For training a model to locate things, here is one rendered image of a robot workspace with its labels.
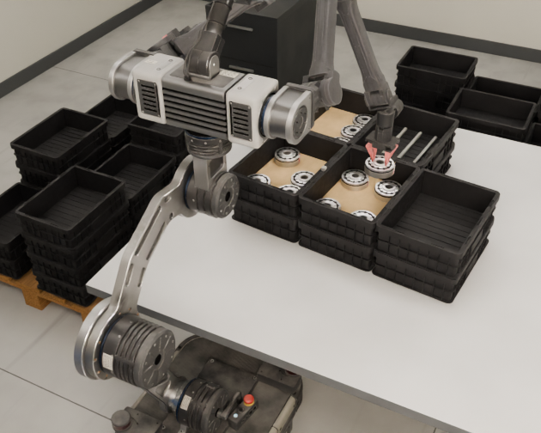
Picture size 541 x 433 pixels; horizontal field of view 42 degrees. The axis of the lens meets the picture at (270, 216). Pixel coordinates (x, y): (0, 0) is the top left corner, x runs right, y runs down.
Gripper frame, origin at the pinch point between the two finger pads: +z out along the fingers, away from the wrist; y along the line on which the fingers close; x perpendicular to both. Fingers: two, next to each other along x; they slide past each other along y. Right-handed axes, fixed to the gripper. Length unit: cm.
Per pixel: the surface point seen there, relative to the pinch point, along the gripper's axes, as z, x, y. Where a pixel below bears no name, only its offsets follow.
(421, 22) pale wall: 76, -325, 108
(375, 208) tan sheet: 20.4, -0.7, -0.4
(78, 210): 56, 26, 129
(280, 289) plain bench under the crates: 35, 41, 14
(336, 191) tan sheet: 20.4, -2.6, 17.0
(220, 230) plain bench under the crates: 35, 26, 50
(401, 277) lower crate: 29.9, 18.6, -20.3
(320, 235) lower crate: 24.5, 19.9, 10.9
